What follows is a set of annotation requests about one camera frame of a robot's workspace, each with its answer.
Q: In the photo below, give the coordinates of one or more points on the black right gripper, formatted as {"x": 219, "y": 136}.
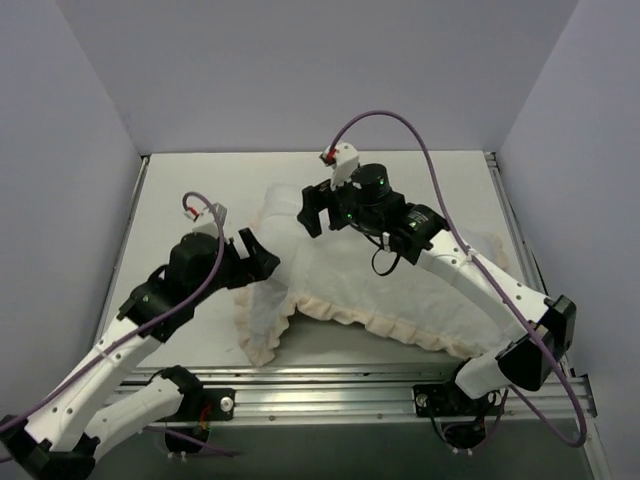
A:
{"x": 323, "y": 203}

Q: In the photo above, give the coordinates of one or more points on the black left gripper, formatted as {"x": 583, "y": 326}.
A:
{"x": 240, "y": 261}

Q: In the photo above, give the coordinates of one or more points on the green and cream pillowcase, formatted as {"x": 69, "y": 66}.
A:
{"x": 330, "y": 278}

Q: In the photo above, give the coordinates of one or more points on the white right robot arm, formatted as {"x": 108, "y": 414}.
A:
{"x": 538, "y": 330}

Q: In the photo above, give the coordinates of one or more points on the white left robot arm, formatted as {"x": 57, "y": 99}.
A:
{"x": 65, "y": 438}

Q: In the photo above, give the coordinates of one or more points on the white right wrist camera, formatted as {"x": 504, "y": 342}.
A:
{"x": 343, "y": 159}

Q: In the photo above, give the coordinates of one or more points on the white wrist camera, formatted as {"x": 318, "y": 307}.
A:
{"x": 204, "y": 220}
{"x": 343, "y": 159}

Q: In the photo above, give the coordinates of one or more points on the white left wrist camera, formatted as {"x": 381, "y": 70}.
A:
{"x": 204, "y": 220}

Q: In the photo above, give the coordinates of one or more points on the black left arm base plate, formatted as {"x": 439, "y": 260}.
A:
{"x": 204, "y": 406}

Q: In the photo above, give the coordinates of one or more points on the aluminium table edge rail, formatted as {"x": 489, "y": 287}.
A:
{"x": 111, "y": 292}

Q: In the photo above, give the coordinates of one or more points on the aluminium front frame rails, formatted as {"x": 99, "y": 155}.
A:
{"x": 343, "y": 394}

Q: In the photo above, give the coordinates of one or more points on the aluminium right side rail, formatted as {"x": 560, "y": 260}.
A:
{"x": 522, "y": 262}

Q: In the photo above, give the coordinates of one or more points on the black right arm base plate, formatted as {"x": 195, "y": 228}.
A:
{"x": 447, "y": 400}

